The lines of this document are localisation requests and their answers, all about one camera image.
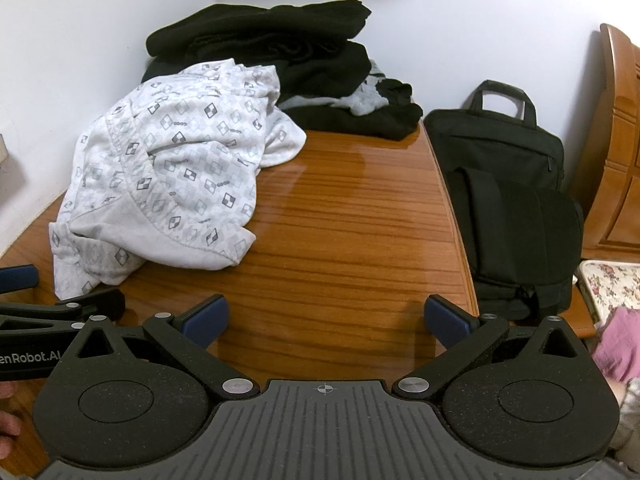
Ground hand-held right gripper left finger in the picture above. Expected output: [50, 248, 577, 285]
[64, 294, 261, 403]

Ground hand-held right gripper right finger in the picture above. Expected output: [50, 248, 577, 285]
[392, 295, 591, 403]

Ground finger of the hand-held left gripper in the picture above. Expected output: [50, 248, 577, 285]
[0, 265, 40, 295]
[0, 287, 126, 334]

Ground white patterned pants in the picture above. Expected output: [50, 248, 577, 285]
[49, 58, 307, 301]

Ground person's left hand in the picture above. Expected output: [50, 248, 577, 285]
[0, 385, 22, 438]

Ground black backpack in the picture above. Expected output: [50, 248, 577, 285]
[442, 167, 585, 322]

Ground floral cushion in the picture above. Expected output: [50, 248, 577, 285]
[575, 260, 640, 326]

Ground pink cloth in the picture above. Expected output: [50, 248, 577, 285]
[592, 306, 640, 383]

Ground black laptop bag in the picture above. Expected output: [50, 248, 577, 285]
[424, 80, 566, 193]

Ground grey fuzzy cloth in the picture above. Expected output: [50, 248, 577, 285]
[617, 377, 640, 461]

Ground carved wooden furniture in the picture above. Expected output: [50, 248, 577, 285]
[582, 24, 640, 262]

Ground grey garment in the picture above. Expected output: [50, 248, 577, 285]
[280, 60, 401, 116]

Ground black folded garment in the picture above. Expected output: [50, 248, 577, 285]
[142, 42, 373, 102]
[146, 0, 372, 61]

